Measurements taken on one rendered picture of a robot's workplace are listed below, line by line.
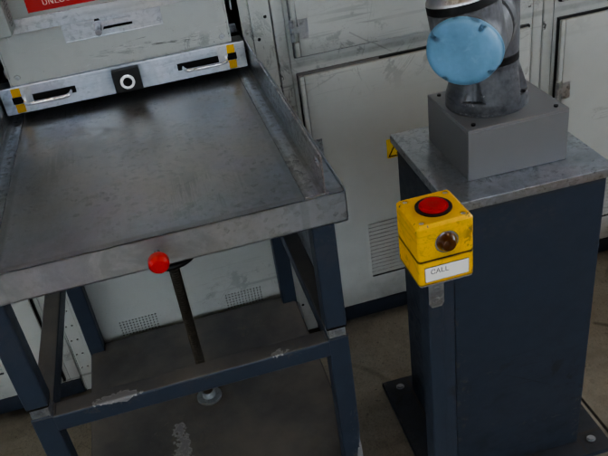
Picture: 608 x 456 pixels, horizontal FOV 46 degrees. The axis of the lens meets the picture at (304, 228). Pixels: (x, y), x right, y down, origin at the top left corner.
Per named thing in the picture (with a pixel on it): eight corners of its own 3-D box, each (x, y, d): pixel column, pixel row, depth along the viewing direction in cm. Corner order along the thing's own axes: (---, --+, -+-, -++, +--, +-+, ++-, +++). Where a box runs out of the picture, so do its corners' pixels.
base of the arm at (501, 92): (503, 80, 142) (504, 30, 136) (544, 105, 129) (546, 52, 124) (432, 96, 139) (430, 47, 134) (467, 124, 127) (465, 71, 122)
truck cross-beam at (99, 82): (248, 66, 163) (243, 40, 160) (7, 117, 156) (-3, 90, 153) (243, 59, 168) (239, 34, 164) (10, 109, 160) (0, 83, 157)
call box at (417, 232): (474, 276, 98) (474, 213, 93) (420, 290, 97) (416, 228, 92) (450, 245, 105) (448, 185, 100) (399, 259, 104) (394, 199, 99)
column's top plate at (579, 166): (529, 111, 156) (529, 102, 154) (616, 175, 129) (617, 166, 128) (390, 142, 151) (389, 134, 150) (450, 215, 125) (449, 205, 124)
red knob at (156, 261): (172, 273, 108) (167, 256, 106) (151, 279, 107) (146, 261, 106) (169, 258, 112) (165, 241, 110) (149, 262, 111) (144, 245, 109)
